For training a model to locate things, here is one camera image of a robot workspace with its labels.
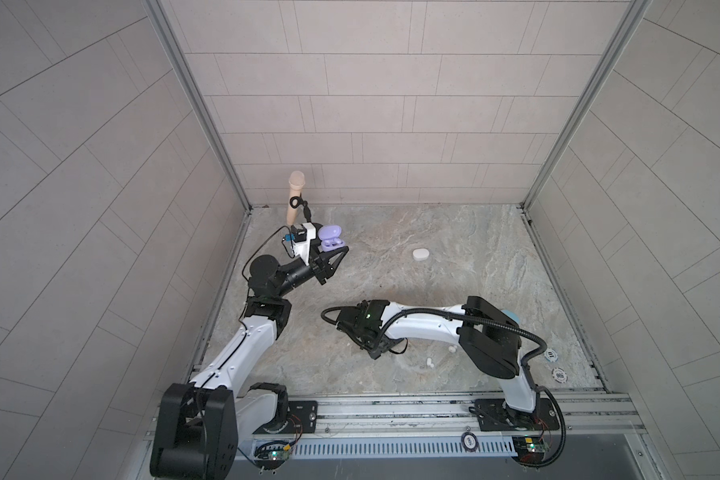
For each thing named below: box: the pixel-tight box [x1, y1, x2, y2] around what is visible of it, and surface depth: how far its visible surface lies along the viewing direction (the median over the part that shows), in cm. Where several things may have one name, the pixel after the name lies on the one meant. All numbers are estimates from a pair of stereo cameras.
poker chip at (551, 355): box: [544, 348, 558, 363], surface depth 83 cm
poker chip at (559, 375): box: [551, 367, 569, 384], surface depth 80 cm
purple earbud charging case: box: [318, 225, 346, 251], surface depth 70 cm
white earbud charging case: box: [412, 248, 430, 261], surface depth 104 cm
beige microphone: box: [286, 170, 306, 226], surface depth 90 cm
